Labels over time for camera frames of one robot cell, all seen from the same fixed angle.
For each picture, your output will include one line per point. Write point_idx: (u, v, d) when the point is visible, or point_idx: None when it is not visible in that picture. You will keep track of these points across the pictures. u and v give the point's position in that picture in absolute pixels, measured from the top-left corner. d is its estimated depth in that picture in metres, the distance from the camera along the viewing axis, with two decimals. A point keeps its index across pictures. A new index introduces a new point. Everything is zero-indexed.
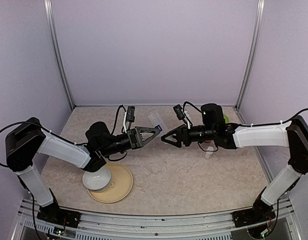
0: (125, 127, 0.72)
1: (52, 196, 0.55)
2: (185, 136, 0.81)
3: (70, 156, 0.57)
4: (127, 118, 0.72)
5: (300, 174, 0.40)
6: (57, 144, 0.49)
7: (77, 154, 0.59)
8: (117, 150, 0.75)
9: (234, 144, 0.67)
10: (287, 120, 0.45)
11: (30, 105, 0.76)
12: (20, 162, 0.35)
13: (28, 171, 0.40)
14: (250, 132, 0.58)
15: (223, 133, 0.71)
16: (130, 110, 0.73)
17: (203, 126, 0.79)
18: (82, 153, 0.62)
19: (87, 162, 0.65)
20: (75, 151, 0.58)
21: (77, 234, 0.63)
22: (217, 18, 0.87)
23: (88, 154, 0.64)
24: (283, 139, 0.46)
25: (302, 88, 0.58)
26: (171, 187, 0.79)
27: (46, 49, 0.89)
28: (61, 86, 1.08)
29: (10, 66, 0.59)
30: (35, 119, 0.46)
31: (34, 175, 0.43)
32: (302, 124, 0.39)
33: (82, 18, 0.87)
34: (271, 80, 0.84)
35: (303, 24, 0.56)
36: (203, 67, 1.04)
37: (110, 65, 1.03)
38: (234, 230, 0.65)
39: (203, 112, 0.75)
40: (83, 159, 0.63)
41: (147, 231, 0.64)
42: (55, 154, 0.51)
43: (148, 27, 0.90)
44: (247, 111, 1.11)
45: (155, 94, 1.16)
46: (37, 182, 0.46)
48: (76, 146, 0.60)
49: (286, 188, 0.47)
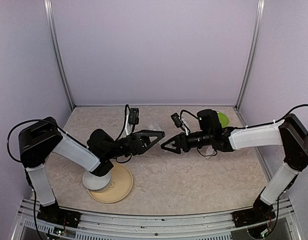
0: (128, 131, 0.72)
1: (54, 196, 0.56)
2: (184, 142, 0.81)
3: (80, 158, 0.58)
4: (130, 122, 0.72)
5: (297, 171, 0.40)
6: (71, 145, 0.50)
7: (88, 157, 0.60)
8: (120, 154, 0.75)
9: (231, 147, 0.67)
10: (280, 119, 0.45)
11: (30, 105, 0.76)
12: (34, 159, 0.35)
13: (40, 168, 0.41)
14: (245, 134, 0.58)
15: (220, 136, 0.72)
16: (132, 113, 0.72)
17: (201, 132, 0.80)
18: (93, 157, 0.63)
19: (96, 166, 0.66)
20: (86, 154, 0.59)
21: (77, 234, 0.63)
22: (217, 18, 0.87)
23: (98, 158, 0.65)
24: (277, 137, 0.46)
25: (302, 88, 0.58)
26: (171, 187, 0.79)
27: (46, 48, 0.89)
28: (61, 86, 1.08)
29: (10, 66, 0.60)
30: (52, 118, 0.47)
31: (42, 172, 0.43)
32: (295, 122, 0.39)
33: (82, 18, 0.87)
34: (271, 80, 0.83)
35: (304, 24, 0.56)
36: (203, 67, 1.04)
37: (110, 65, 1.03)
38: (234, 230, 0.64)
39: (199, 117, 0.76)
40: (92, 163, 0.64)
41: (146, 231, 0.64)
42: (67, 155, 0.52)
43: (148, 27, 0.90)
44: (247, 111, 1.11)
45: (155, 94, 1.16)
46: (43, 181, 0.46)
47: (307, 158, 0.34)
48: (88, 149, 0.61)
49: (284, 187, 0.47)
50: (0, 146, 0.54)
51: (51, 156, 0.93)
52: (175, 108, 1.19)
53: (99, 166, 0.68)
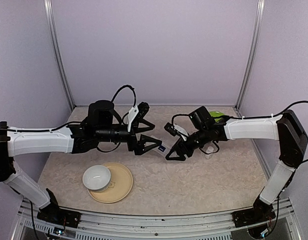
0: (130, 126, 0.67)
1: (46, 198, 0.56)
2: (185, 148, 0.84)
3: (48, 146, 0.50)
4: (137, 117, 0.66)
5: (293, 169, 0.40)
6: (28, 141, 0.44)
7: (56, 142, 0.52)
8: (113, 138, 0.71)
9: (225, 136, 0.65)
10: (278, 114, 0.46)
11: (29, 105, 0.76)
12: None
13: (12, 178, 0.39)
14: (241, 125, 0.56)
15: (212, 125, 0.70)
16: (143, 110, 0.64)
17: (196, 132, 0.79)
18: (62, 138, 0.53)
19: (72, 145, 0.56)
20: (52, 139, 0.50)
21: (77, 234, 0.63)
22: (217, 18, 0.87)
23: (69, 136, 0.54)
24: (273, 133, 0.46)
25: (302, 87, 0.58)
26: (171, 187, 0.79)
27: (46, 49, 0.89)
28: (61, 86, 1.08)
29: (10, 66, 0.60)
30: (4, 123, 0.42)
31: (20, 180, 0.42)
32: (293, 118, 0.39)
33: (82, 17, 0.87)
34: (271, 80, 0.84)
35: (304, 24, 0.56)
36: (203, 67, 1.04)
37: (110, 65, 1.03)
38: (234, 230, 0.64)
39: (189, 115, 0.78)
40: (66, 144, 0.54)
41: (147, 231, 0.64)
42: (31, 149, 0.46)
43: (148, 27, 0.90)
44: (247, 111, 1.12)
45: (155, 94, 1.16)
46: (27, 187, 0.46)
47: (301, 156, 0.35)
48: (52, 132, 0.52)
49: (282, 186, 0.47)
50: None
51: (51, 156, 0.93)
52: (175, 108, 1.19)
53: (79, 141, 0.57)
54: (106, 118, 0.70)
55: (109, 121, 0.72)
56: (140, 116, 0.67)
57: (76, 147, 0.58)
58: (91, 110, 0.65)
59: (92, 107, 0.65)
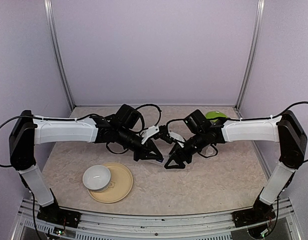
0: (144, 140, 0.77)
1: (52, 196, 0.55)
2: (183, 154, 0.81)
3: (74, 135, 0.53)
4: (153, 136, 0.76)
5: (293, 169, 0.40)
6: (54, 128, 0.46)
7: (81, 131, 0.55)
8: (127, 142, 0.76)
9: (223, 139, 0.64)
10: (277, 115, 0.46)
11: (29, 104, 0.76)
12: (23, 161, 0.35)
13: (30, 170, 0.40)
14: (240, 126, 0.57)
15: (208, 128, 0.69)
16: (162, 130, 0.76)
17: (193, 137, 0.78)
18: (87, 127, 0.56)
19: (95, 135, 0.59)
20: (78, 128, 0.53)
21: (77, 234, 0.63)
22: (216, 19, 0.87)
23: (94, 126, 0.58)
24: (273, 135, 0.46)
25: (302, 87, 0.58)
26: (171, 187, 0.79)
27: (45, 48, 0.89)
28: (61, 86, 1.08)
29: (11, 67, 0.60)
30: (27, 111, 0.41)
31: (36, 173, 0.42)
32: (293, 119, 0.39)
33: (82, 17, 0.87)
34: (271, 80, 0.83)
35: (304, 24, 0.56)
36: (202, 67, 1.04)
37: (110, 65, 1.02)
38: (234, 230, 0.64)
39: (185, 120, 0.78)
40: (90, 134, 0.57)
41: (146, 231, 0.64)
42: (56, 138, 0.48)
43: (148, 28, 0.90)
44: (247, 111, 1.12)
45: (155, 94, 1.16)
46: (38, 182, 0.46)
47: (302, 157, 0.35)
48: (77, 122, 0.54)
49: (283, 185, 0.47)
50: (0, 146, 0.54)
51: (51, 156, 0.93)
52: (175, 108, 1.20)
53: (102, 131, 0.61)
54: (133, 122, 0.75)
55: (132, 126, 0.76)
56: (156, 136, 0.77)
57: (99, 136, 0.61)
58: (122, 111, 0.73)
59: (124, 109, 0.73)
